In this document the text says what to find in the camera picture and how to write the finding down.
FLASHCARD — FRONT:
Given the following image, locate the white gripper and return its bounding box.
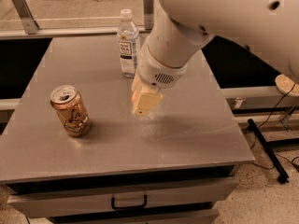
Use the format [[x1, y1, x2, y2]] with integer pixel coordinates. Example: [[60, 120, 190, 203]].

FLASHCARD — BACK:
[[132, 45, 187, 116]]

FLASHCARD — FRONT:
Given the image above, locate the orange fruit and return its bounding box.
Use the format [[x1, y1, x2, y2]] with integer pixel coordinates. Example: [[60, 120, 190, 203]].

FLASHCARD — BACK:
[[132, 91, 137, 105]]

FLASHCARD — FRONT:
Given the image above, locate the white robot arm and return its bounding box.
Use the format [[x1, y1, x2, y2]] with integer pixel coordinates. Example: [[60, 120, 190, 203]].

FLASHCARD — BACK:
[[132, 0, 299, 116]]

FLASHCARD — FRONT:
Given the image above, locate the orange soda can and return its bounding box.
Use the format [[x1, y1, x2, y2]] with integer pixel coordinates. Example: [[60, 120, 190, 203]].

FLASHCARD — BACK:
[[50, 85, 92, 137]]

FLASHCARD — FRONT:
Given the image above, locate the clear plastic tea bottle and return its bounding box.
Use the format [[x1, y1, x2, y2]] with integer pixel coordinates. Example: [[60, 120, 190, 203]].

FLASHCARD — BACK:
[[117, 8, 140, 78]]

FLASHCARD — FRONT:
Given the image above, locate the grey cabinet with drawers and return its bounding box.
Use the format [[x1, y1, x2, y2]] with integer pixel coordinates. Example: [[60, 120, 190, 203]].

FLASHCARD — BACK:
[[0, 35, 253, 224]]

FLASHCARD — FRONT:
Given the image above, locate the black floor stand bar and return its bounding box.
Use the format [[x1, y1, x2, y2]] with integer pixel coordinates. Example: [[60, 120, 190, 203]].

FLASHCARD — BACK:
[[248, 119, 289, 184]]

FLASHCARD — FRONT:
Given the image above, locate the middle metal railing bracket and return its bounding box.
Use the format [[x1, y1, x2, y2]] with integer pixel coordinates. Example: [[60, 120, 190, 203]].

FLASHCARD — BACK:
[[143, 0, 154, 30]]

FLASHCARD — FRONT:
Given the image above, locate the metal railing bracket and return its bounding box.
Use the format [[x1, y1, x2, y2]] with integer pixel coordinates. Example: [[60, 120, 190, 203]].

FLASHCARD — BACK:
[[11, 0, 39, 35], [143, 0, 154, 30]]

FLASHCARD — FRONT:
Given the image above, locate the black drawer handle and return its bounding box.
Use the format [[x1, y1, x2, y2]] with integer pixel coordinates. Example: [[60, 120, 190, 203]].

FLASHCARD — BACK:
[[110, 195, 148, 211]]

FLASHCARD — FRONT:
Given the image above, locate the black cable on floor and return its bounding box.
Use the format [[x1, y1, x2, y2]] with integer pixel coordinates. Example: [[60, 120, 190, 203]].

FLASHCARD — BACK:
[[249, 81, 299, 174]]

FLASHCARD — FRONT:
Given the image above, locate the left metal railing bracket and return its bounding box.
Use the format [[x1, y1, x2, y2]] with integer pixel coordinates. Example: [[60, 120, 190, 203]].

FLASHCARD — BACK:
[[11, 0, 39, 35]]

